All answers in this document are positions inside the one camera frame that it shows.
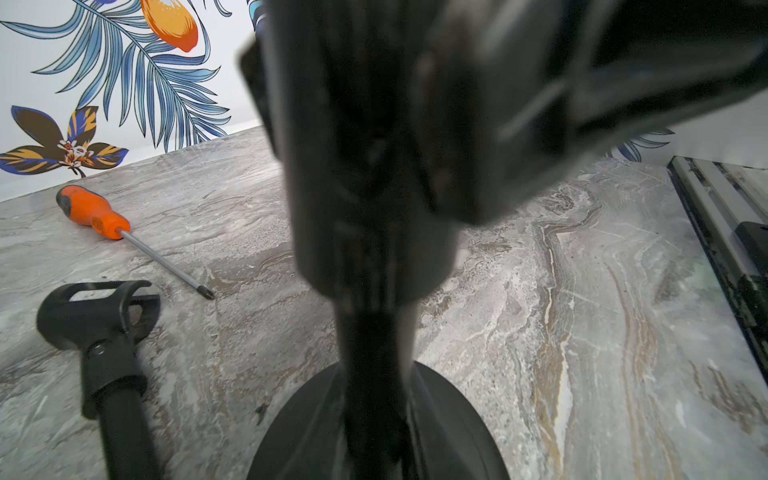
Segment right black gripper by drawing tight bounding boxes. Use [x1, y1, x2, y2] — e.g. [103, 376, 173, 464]
[413, 1, 767, 224]

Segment aluminium front rail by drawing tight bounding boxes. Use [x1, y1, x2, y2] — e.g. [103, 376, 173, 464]
[667, 156, 767, 375]

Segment orange handled screwdriver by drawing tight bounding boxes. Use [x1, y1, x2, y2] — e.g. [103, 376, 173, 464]
[56, 185, 215, 300]

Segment black stand pole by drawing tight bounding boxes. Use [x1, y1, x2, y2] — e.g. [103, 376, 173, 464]
[241, 1, 456, 479]
[37, 280, 161, 479]

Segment black round base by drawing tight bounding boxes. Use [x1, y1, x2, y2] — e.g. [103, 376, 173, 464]
[247, 363, 509, 479]

